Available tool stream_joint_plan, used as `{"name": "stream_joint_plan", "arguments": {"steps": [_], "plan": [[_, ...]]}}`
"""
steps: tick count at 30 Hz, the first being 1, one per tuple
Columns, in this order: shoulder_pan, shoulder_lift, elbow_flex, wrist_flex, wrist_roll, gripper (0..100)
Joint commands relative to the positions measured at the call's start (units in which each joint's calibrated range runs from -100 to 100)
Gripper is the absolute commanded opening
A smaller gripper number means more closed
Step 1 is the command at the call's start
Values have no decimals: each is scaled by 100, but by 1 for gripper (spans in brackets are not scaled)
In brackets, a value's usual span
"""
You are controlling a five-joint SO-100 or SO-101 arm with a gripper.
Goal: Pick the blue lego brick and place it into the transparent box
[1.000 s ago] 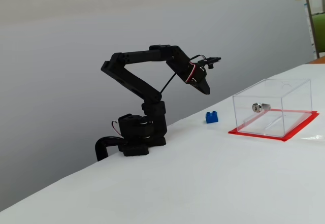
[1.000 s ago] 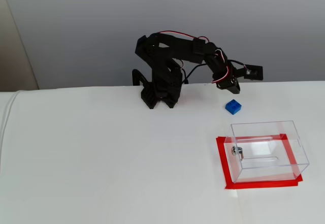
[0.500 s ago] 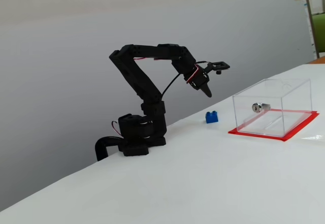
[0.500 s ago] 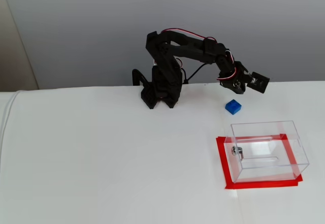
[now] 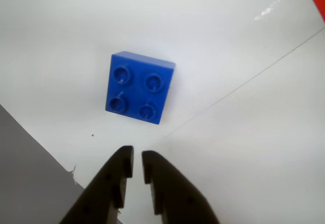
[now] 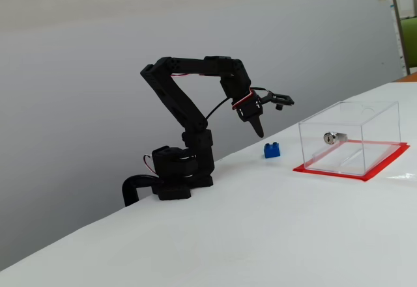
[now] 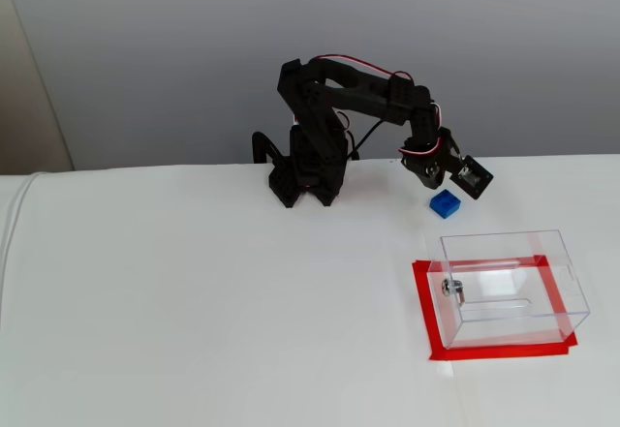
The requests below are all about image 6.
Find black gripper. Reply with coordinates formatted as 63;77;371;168
231;90;265;138

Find green panel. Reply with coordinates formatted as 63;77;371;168
399;16;417;75

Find black camera cable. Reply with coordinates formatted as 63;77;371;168
204;87;274;120

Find red tape rectangle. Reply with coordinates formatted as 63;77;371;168
292;139;410;182

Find blue lego brick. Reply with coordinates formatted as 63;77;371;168
263;142;281;159

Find transparent acrylic box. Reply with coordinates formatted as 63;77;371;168
298;100;401;176

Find silver cam lock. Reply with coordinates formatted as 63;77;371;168
323;131;348;145

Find white box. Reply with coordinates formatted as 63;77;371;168
395;0;416;20

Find grey metal shelf post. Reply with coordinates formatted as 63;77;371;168
388;0;411;76

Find red white servo wire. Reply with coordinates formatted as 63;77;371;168
169;73;209;79
231;87;255;109
143;155;157;176

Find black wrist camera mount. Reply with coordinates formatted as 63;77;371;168
260;92;296;112

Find orange wooden table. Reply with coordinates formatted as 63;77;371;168
392;71;417;83

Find black table clamp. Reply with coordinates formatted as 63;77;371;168
121;173;160;208

